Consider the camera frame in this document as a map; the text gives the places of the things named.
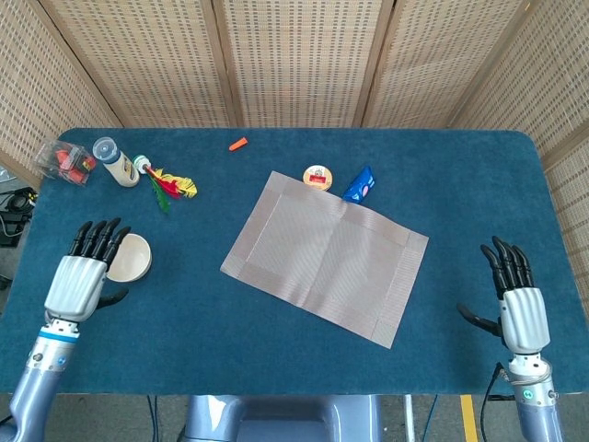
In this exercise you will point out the white table leg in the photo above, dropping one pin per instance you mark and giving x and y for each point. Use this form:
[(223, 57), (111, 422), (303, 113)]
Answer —
[(409, 419)]

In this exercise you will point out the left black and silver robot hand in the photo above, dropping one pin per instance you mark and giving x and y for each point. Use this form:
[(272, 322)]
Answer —
[(76, 287)]

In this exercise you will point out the small orange plastic piece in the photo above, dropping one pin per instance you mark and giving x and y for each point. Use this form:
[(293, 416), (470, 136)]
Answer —
[(238, 144)]

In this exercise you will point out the black device on floor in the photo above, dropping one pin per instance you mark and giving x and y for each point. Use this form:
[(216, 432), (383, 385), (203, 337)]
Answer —
[(18, 202)]

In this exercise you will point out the grey-blue robot torso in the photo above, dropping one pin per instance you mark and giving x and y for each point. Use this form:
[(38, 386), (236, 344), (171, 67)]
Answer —
[(276, 423)]

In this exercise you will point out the colourful feather shuttlecock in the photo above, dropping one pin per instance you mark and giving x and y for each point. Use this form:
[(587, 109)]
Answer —
[(172, 184)]

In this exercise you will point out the clear bag with orange items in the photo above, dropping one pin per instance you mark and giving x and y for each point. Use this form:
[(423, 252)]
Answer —
[(64, 161)]

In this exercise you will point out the white ceramic bowl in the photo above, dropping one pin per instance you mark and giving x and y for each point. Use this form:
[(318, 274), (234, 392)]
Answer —
[(135, 260)]

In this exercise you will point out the round gold tin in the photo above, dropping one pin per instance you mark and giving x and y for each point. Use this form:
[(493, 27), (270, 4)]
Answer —
[(317, 177)]

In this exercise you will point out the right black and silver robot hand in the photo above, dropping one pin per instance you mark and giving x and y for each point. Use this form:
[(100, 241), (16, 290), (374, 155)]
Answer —
[(524, 320)]

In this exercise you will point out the cream squeeze bottle blue cap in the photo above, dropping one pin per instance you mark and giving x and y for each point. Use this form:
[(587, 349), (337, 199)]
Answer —
[(120, 168)]

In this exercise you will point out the black table control panel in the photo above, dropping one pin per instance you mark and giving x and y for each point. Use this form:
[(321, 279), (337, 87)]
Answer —
[(499, 397)]

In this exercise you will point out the woven bamboo folding screen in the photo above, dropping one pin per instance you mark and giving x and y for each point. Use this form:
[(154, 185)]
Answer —
[(299, 60)]

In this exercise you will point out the brown woven placemat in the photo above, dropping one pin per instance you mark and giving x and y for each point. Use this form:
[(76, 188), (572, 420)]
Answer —
[(322, 258)]

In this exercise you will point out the blue snack packet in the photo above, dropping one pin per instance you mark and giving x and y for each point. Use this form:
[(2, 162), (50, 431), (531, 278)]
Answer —
[(361, 186)]

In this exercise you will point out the blue felt table cover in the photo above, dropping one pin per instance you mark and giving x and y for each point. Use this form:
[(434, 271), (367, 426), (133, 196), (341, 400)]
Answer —
[(184, 331)]

